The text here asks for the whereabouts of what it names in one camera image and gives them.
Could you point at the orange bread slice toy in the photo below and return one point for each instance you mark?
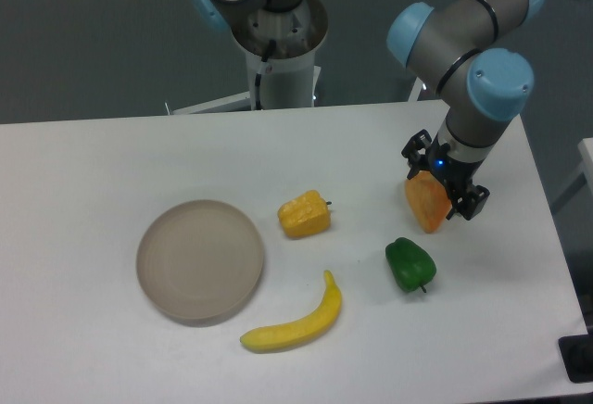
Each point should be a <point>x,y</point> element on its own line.
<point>428,201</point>

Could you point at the green toy pepper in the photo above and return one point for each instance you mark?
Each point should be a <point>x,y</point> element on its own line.
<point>411,266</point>

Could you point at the yellow toy banana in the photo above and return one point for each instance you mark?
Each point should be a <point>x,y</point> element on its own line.
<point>296,333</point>

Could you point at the black clamp at table edge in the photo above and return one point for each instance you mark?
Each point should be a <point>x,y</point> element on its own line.
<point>576,353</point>

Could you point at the white furniture edge right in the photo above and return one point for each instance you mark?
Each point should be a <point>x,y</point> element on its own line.
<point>578,179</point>

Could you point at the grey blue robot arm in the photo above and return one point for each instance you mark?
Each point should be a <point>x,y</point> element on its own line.
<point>453,51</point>

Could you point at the beige round plate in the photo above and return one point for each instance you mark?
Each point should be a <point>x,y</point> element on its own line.
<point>199,262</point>

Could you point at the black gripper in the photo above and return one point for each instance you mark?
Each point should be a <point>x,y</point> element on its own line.
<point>453,164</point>

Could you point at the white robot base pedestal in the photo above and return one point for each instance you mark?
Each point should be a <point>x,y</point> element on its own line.
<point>279,49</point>

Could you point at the yellow toy pepper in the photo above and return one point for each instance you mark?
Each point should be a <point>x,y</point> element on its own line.
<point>304,215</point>

